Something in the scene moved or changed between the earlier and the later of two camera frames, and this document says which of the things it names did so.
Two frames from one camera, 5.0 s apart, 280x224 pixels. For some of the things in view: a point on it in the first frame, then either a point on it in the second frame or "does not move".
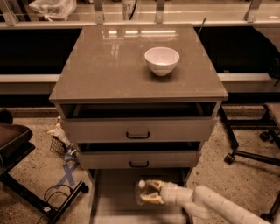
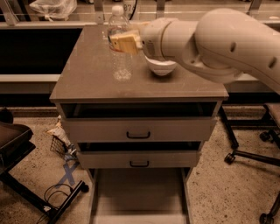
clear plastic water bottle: x=143 y=189 to x=120 y=64
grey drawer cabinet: x=139 y=101 does not move
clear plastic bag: x=54 y=9 does not move
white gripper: x=170 y=192 to x=153 y=38
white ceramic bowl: x=162 y=59 does not move
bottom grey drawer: x=113 y=199 does not move
